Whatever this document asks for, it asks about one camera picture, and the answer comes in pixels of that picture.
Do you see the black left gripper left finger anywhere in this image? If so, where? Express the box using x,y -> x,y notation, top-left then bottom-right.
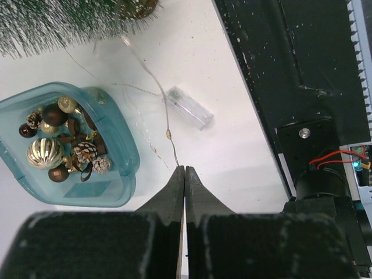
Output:
1,166 -> 185,278

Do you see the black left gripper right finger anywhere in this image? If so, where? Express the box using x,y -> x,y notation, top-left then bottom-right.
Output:
185,167 -> 359,278

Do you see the thin wire light string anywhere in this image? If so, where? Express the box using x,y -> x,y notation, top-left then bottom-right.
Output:
63,34 -> 183,175

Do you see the clear battery box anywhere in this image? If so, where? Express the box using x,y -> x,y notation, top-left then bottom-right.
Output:
163,86 -> 214,131

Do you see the small green christmas tree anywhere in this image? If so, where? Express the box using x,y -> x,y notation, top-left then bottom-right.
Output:
1,0 -> 160,58

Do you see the teal plastic tray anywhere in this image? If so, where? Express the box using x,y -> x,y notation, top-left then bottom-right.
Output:
1,82 -> 140,208

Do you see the snowy pine cone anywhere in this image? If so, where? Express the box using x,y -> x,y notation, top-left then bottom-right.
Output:
73,141 -> 98,163

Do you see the brown ribbon bow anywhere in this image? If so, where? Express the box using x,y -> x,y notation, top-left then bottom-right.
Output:
57,117 -> 108,183

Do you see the silver ribbed bauble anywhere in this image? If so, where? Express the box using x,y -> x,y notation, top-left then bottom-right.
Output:
26,137 -> 65,170

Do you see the dark brown bauble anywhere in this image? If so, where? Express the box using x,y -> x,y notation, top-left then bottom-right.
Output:
42,103 -> 68,127

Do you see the gold glitter bauble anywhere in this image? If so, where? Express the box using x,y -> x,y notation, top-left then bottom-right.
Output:
58,95 -> 78,113

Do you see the small dark red bauble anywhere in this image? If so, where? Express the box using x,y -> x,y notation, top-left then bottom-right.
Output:
18,123 -> 37,138

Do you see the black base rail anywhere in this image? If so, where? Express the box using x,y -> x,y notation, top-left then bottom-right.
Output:
212,0 -> 372,271

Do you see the grey slotted cable duct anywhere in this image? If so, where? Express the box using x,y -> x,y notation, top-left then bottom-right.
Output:
347,1 -> 371,131

